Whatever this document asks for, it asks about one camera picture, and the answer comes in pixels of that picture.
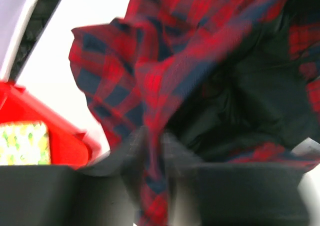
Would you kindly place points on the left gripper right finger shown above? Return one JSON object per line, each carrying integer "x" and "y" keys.
{"x": 230, "y": 194}

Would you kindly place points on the lemon print skirt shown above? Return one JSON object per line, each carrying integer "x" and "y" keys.
{"x": 24, "y": 143}

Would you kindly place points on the red plastic bin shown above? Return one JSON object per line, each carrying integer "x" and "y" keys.
{"x": 68, "y": 145}

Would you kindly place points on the red navy plaid skirt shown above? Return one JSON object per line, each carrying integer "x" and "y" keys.
{"x": 235, "y": 81}

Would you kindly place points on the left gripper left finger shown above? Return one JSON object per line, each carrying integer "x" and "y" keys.
{"x": 101, "y": 194}

